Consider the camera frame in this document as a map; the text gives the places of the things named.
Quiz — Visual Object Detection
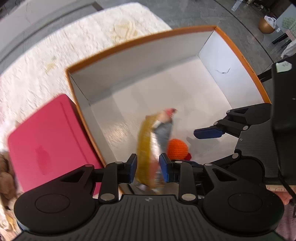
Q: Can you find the lace tablecloth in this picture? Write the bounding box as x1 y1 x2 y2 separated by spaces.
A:
0 2 173 235

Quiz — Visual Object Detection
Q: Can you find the silver yellow snack packet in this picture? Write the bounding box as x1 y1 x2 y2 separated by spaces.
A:
149 108 177 188

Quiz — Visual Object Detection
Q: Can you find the orange crochet carrot toy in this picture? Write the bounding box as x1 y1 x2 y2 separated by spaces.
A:
166 138 192 161

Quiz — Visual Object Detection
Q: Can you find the red lidded storage box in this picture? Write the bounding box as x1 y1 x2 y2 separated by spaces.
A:
8 94 103 191

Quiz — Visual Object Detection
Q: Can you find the brown plush towel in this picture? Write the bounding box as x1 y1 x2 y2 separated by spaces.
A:
0 151 17 209

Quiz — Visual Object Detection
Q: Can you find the gold round vase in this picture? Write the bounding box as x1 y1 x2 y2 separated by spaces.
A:
258 16 275 34

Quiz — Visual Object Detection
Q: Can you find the orange cardboard box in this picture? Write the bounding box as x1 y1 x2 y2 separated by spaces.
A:
66 25 272 195

